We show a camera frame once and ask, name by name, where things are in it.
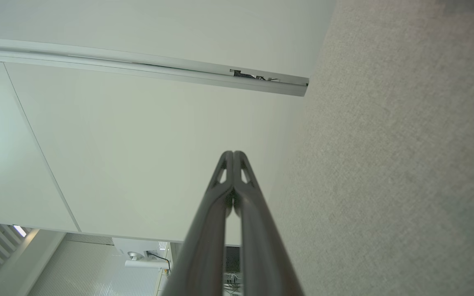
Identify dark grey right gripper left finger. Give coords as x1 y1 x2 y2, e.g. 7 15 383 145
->
161 150 234 296

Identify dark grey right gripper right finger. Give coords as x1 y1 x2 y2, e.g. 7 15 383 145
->
234 150 304 296

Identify dark flat screen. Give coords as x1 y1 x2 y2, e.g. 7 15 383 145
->
225 246 242 273

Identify white box device round lens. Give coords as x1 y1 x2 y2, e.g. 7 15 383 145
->
112 237 171 270

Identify grey fabric sofa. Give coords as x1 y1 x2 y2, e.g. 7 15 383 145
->
267 0 474 296

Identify thin black power cable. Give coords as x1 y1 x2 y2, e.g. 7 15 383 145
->
146 251 172 274

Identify tangled black wires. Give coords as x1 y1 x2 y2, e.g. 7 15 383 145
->
231 69 281 82

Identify grey metal partition post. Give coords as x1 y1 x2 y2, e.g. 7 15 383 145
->
0 36 309 97

